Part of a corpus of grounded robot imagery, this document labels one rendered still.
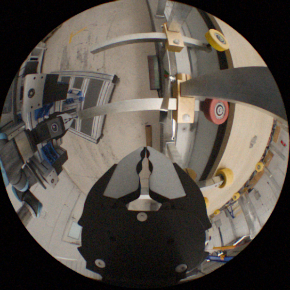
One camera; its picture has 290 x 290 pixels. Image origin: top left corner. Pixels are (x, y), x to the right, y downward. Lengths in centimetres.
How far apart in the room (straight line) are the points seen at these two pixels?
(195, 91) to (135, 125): 104
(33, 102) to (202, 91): 48
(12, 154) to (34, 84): 24
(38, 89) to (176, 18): 47
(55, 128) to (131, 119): 99
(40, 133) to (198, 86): 36
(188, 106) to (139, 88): 91
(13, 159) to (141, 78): 116
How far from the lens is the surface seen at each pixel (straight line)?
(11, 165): 28
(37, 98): 43
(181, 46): 34
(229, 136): 35
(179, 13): 32
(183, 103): 24
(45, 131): 27
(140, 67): 117
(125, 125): 118
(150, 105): 23
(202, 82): 15
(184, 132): 55
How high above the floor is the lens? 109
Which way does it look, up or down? 61 degrees down
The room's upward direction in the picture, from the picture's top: 176 degrees counter-clockwise
